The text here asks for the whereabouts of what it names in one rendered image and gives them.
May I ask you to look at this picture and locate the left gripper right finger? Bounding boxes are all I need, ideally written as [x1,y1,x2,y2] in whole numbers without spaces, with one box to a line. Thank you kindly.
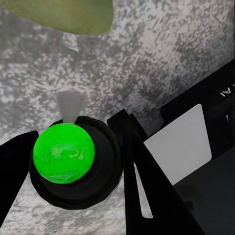
[122,131,206,235]

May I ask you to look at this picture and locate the insectifuge atomizer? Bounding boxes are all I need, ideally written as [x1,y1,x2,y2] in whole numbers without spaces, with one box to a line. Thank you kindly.
[28,91,124,210]

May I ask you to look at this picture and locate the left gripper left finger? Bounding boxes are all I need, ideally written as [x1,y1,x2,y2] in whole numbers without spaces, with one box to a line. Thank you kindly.
[0,131,39,227]

